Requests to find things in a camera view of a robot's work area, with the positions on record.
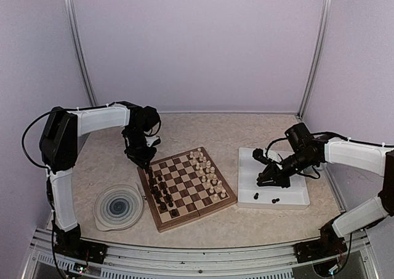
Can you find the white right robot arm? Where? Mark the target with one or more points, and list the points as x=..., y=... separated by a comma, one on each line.
x=367, y=159

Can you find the wooden chess board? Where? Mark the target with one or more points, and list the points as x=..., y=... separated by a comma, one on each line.
x=176, y=171

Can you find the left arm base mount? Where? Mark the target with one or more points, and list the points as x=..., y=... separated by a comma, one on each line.
x=71, y=244

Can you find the white chess pieces row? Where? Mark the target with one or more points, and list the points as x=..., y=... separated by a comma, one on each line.
x=208, y=184

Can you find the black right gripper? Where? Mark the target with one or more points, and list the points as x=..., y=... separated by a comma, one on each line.
x=271, y=173

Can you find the light blue mug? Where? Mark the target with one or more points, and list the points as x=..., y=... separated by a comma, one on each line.
x=310, y=169

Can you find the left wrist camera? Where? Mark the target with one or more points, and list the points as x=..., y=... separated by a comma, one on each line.
x=153, y=140

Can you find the collapsible silicone bowl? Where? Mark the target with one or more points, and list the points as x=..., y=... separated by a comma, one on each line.
x=118, y=207

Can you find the right aluminium frame post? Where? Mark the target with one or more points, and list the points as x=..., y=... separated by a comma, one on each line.
x=316, y=57

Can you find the left aluminium frame post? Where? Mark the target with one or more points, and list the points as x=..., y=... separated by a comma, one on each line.
x=81, y=60

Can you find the dark chess piece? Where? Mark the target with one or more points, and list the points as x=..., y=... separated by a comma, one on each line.
x=152, y=184

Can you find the front aluminium rail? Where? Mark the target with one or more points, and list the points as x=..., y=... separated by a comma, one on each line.
x=132, y=261

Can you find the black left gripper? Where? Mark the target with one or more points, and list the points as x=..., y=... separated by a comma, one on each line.
x=141, y=160

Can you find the aluminium frame post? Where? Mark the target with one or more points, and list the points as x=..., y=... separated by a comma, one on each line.
x=81, y=60
x=316, y=57

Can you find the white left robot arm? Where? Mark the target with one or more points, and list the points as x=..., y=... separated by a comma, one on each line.
x=59, y=145

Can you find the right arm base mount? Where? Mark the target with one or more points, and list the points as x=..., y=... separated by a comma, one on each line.
x=328, y=244

